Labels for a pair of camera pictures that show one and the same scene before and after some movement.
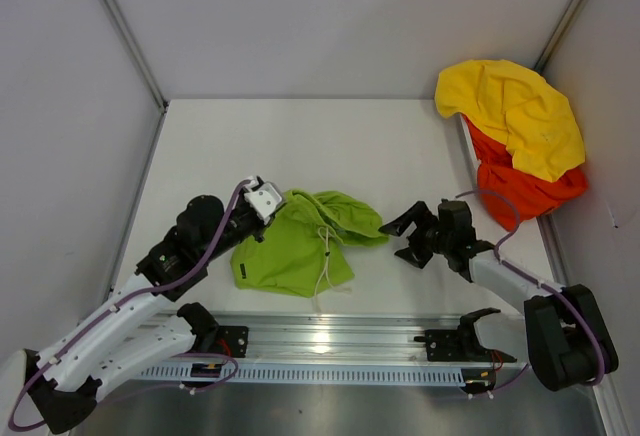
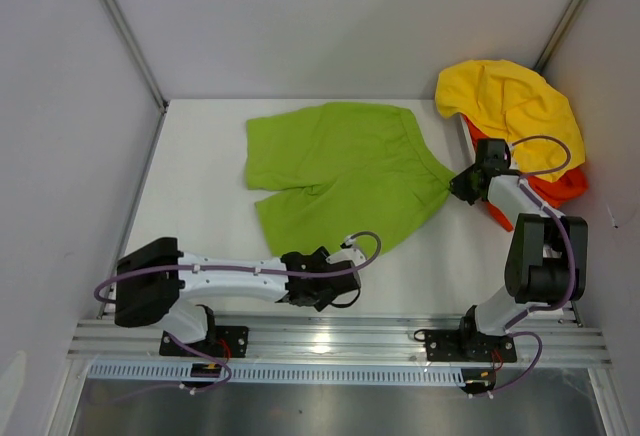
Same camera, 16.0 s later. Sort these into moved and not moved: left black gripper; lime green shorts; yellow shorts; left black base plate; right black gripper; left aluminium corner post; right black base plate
Moved: left black gripper; right black gripper; lime green shorts
Not moved: left aluminium corner post; right black base plate; left black base plate; yellow shorts
